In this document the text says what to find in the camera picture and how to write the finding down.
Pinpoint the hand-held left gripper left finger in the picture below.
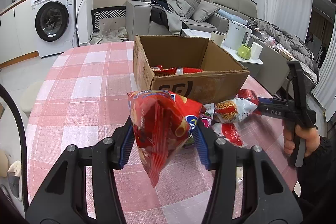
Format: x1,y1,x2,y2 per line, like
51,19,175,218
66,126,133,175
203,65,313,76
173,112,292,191
25,115,135,224

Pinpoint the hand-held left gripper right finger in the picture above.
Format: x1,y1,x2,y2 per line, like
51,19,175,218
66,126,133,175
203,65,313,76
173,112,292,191
193,119,305,224

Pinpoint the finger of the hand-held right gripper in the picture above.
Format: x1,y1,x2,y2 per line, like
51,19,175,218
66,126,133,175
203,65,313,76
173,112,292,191
257,98,289,115

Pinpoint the red white cookie packet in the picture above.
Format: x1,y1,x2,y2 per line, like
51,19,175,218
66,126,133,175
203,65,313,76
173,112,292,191
211,122,244,146

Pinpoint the red chip bag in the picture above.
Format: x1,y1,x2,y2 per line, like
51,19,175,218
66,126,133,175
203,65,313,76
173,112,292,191
127,90,204,188

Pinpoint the red white noodle snack bag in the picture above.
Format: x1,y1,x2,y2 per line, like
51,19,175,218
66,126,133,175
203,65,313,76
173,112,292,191
204,97,260,124

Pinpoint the brown cardboard box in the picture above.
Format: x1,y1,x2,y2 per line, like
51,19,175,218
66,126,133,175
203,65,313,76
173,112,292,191
133,34,250,105

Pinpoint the red sandwich cookie packet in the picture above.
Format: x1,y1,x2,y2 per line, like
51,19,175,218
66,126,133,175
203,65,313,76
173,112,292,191
151,65,204,77

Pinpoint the person's right forearm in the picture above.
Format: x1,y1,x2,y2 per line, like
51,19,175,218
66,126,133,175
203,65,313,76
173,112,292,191
297,135,336,203

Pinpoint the person's right hand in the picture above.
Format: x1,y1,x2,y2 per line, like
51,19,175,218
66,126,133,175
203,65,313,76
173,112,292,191
282,120,321,159

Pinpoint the white curtain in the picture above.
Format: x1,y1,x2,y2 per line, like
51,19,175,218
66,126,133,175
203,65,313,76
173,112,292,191
310,38,336,119

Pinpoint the white coffee table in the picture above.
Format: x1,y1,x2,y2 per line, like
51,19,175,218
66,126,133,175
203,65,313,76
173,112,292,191
182,28,264,65

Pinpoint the paper bowl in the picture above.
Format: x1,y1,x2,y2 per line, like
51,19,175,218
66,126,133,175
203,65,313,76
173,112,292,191
278,48,292,60

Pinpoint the white paper roll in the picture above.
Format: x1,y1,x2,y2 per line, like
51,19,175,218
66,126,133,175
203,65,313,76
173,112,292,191
251,42,264,60

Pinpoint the green mug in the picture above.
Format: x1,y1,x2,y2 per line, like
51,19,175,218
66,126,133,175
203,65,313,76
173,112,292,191
238,43,252,60

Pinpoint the grey duvet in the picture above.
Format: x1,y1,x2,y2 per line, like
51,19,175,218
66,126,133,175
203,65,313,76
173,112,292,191
248,17,319,75

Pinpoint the pink plaid tablecloth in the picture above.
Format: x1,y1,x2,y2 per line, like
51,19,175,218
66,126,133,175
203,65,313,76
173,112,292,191
25,40,300,224

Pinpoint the white electric kettle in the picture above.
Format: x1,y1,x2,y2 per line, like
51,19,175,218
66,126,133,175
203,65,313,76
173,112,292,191
226,20,253,51

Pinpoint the beige tumbler cup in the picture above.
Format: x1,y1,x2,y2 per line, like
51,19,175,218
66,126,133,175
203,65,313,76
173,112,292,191
210,30,225,46

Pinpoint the brown wardrobe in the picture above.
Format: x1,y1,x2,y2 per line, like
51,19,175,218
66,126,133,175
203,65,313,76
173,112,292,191
304,0,336,56

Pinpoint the light blue pillow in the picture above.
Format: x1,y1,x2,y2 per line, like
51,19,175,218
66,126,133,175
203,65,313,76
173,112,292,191
217,9,248,25

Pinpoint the pale slipper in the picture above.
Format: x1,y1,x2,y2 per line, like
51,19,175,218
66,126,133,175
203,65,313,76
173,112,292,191
7,160,23,199

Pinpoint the light grey cushion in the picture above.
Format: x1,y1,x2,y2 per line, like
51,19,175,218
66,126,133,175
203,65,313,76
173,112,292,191
192,0,221,23

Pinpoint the beige cloth on floor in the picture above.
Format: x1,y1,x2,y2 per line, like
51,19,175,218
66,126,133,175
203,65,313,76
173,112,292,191
89,26,128,45

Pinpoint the grey garment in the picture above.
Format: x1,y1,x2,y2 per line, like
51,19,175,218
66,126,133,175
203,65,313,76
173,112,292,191
167,0,191,35

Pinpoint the dark grey cushion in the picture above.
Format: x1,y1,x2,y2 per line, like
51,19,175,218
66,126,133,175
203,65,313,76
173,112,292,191
181,0,202,18

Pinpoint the grey sofa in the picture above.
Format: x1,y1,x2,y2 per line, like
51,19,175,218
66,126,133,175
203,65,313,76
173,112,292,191
125,0,259,42

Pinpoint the black white patterned basket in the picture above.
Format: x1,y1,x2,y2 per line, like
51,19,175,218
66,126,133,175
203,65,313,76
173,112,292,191
91,6,126,31

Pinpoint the black garment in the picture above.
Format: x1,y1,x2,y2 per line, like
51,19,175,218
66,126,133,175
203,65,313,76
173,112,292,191
150,0,171,28

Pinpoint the white washing machine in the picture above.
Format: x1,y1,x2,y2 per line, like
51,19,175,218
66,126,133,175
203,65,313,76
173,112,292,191
29,0,79,58

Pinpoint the white kitchen base cabinet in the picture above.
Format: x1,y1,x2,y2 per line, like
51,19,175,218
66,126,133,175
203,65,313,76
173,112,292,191
0,4,40,67

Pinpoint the grey bed frame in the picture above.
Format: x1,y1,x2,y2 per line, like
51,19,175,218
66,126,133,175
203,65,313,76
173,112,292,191
251,39,319,98

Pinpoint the black cable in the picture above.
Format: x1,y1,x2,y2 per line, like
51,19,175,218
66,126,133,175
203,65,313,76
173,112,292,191
0,84,29,214

